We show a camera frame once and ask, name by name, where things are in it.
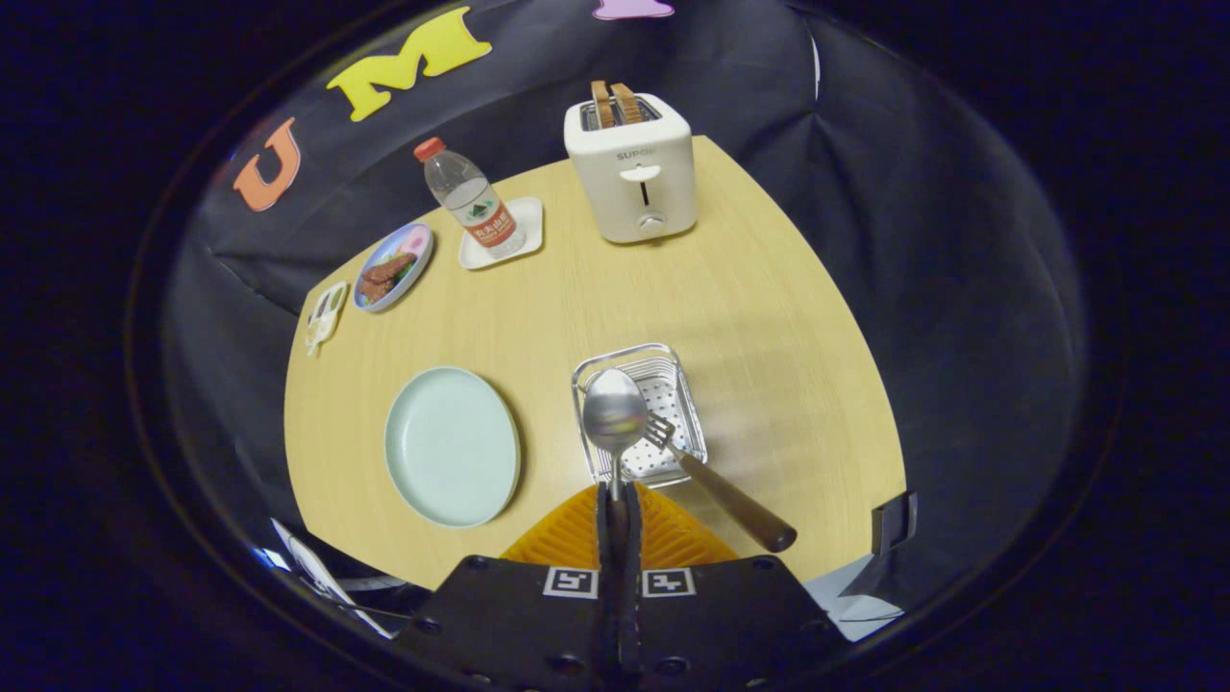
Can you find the small white divided sauce dish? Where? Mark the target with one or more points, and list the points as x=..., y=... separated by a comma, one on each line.
x=325, y=317

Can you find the brown toast slice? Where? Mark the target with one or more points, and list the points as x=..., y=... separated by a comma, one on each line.
x=627, y=102
x=602, y=104

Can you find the pale green plate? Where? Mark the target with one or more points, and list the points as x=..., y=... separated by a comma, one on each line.
x=452, y=447

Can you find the brown food pieces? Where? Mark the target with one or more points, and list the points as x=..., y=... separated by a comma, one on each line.
x=384, y=274

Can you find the black backdrop cloth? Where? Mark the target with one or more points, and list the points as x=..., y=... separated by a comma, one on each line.
x=961, y=288

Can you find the blue rimmed colourful plate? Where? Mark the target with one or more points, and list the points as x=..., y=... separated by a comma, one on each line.
x=415, y=240

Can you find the clear red capped water bottle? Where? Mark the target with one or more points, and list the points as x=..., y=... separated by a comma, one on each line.
x=471, y=197

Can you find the small white square tray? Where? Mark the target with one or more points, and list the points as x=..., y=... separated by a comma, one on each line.
x=530, y=221

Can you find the square metal drain basket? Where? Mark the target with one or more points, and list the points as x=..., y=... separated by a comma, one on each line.
x=663, y=370

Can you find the white toaster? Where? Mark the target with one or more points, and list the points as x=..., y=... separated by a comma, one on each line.
x=615, y=192

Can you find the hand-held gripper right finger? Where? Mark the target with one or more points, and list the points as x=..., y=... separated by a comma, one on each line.
x=721, y=615

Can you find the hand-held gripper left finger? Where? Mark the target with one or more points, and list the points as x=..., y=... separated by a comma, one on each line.
x=519, y=615

